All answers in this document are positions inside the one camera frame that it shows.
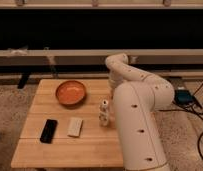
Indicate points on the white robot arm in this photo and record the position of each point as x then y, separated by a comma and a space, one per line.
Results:
136, 94

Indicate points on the white patterned bottle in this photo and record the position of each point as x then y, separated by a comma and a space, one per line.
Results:
104, 114

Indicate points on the orange bowl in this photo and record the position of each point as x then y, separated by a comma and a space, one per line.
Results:
70, 92

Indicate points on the white sponge block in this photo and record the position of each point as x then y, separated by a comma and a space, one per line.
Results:
75, 126

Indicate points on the wooden table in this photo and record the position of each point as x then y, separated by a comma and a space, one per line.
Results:
95, 147

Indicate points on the black phone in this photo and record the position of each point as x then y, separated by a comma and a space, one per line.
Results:
48, 131

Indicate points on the teal power box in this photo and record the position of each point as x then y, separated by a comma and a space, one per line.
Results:
183, 97

